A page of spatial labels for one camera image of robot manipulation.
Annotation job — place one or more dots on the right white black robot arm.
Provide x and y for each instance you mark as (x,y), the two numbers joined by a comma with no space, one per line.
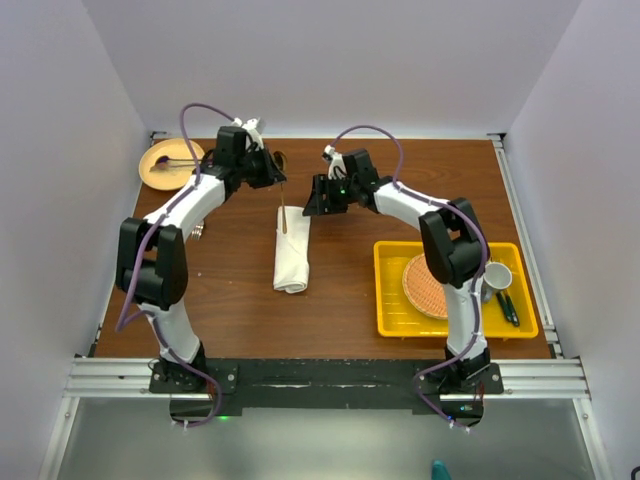
(456,251)

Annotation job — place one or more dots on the aluminium right side rail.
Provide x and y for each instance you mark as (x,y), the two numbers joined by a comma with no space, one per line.
(538,292)

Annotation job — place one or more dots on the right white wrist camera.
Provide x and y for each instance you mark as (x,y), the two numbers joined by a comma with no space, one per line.
(336,166)

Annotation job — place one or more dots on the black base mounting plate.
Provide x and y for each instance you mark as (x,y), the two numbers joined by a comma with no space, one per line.
(351,384)

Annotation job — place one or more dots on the yellow plastic tray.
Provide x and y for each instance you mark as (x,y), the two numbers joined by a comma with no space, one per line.
(398,317)

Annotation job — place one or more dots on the aluminium rail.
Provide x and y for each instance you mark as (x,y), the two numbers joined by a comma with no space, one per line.
(522,379)
(538,292)

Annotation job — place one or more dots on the silver fork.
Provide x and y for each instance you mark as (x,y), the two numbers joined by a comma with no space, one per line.
(197,231)

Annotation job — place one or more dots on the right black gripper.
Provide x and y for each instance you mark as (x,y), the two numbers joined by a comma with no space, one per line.
(317,205)

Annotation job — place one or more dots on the aluminium front rail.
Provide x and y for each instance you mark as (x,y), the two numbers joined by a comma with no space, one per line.
(522,379)

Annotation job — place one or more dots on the gold spoon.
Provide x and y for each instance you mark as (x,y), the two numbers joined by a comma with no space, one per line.
(283,210)

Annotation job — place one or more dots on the grey ceramic mug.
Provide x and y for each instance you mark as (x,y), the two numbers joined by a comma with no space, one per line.
(497,278)

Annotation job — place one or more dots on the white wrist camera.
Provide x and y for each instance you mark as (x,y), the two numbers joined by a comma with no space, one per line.
(336,166)
(254,127)

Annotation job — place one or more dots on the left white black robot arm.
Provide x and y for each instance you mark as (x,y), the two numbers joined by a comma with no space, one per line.
(152,267)

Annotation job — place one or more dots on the white cloth napkin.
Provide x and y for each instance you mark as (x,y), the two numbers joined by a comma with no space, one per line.
(291,268)

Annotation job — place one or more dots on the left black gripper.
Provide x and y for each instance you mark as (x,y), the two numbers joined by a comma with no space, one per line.
(270,172)

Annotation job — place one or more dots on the woven wicker basket plate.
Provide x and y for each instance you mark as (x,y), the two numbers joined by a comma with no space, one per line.
(423,290)

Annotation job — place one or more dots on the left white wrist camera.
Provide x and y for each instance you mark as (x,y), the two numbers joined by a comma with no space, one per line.
(254,127)

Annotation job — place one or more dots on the teal cloth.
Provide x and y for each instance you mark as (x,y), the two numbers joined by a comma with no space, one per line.
(439,471)

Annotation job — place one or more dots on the purple spoon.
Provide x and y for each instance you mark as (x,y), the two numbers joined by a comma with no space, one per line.
(165,163)

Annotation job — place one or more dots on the beige round plate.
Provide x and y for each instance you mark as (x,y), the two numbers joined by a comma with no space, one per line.
(165,180)

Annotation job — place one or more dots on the green handled snips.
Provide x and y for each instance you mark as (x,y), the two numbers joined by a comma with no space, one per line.
(508,308)

